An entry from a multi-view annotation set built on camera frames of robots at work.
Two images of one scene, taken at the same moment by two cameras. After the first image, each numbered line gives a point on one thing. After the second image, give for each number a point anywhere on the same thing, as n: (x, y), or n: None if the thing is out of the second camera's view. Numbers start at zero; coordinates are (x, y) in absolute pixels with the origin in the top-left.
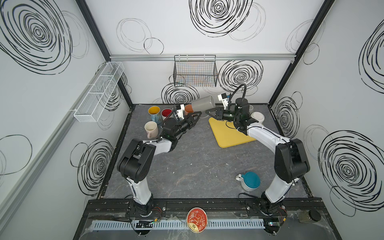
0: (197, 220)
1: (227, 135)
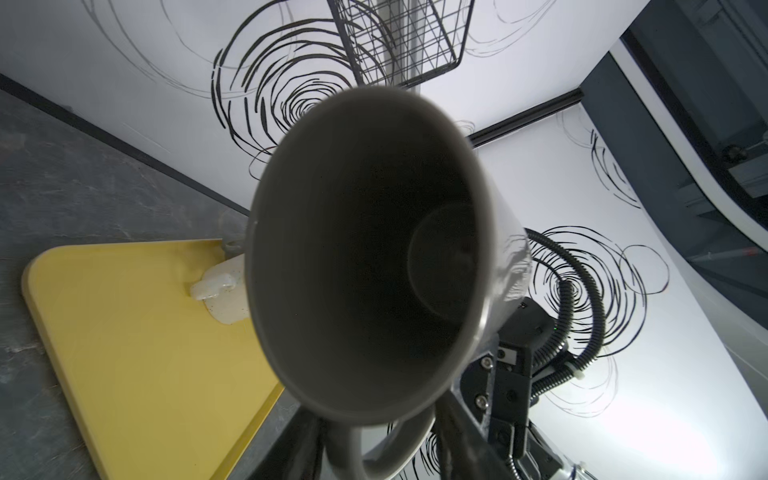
0: None
1: (159, 388)
